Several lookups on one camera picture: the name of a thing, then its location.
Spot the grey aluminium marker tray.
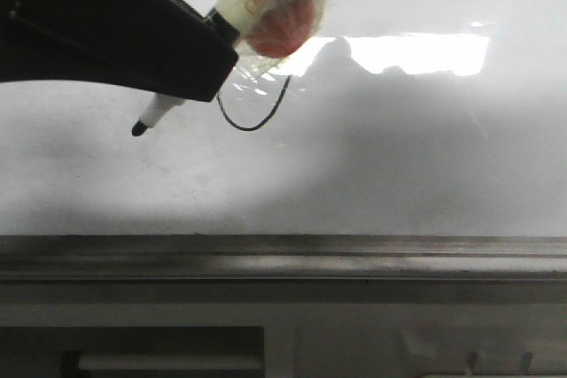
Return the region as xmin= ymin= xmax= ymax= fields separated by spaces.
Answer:
xmin=1 ymin=235 xmax=566 ymax=281

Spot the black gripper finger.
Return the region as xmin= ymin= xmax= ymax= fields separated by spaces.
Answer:
xmin=1 ymin=0 xmax=237 ymax=102

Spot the white whiteboard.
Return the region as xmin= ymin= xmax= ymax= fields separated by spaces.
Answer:
xmin=1 ymin=0 xmax=566 ymax=236

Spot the red ball taped to marker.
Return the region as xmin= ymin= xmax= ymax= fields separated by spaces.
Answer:
xmin=237 ymin=0 xmax=326 ymax=79

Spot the black drawn ink line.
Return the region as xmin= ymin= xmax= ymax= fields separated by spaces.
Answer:
xmin=216 ymin=74 xmax=292 ymax=132

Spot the black white whiteboard marker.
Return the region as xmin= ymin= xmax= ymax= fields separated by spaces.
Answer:
xmin=131 ymin=0 xmax=307 ymax=138

